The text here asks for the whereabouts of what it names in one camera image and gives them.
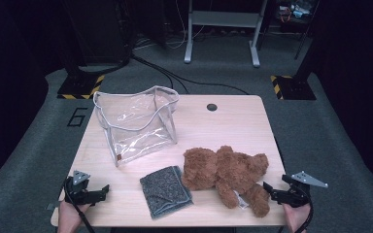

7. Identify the person's left hand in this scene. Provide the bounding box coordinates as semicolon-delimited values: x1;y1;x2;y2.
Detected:
57;199;91;233

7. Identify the clear plastic bag white trim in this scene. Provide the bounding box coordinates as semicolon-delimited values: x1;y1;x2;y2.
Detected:
92;84;181;168

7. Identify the dark cabinet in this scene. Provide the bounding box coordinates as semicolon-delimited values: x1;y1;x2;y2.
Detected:
62;0;134;66

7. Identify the right hand-held gripper black cable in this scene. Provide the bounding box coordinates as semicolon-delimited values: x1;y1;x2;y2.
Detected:
295;188;315;233

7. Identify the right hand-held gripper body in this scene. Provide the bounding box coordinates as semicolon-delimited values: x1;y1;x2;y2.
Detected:
281;170;329;208

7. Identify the grey towel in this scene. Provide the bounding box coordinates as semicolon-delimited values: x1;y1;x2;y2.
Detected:
139;165;194;221

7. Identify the dark cart with electronics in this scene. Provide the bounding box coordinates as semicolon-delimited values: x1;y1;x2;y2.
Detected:
273;0;320;33

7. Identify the left hand-held gripper black cable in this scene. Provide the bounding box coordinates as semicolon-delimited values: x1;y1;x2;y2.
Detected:
63;177;95;233

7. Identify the white floor cable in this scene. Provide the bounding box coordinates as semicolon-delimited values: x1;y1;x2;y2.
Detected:
166;0;205;50

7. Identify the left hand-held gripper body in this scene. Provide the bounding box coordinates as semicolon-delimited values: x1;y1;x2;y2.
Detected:
63;170;93;207

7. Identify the black stand base striped edge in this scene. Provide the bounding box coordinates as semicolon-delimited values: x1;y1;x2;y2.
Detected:
270;42;319;101
56;75;106;100

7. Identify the brown teddy bear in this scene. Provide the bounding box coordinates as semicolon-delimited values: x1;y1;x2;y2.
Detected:
181;145;271;218

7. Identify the hand-held gripper black cable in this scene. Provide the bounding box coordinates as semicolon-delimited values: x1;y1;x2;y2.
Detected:
295;188;315;233
63;177;95;233

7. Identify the person's right hand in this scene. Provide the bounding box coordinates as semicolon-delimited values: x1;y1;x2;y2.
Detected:
283;202;313;233

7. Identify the black floor cable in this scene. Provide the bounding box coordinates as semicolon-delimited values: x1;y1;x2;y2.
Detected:
132;56;190;95
130;54;251;96

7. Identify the white metal desk frame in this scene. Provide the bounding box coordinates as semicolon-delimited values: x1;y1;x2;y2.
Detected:
184;0;268;68

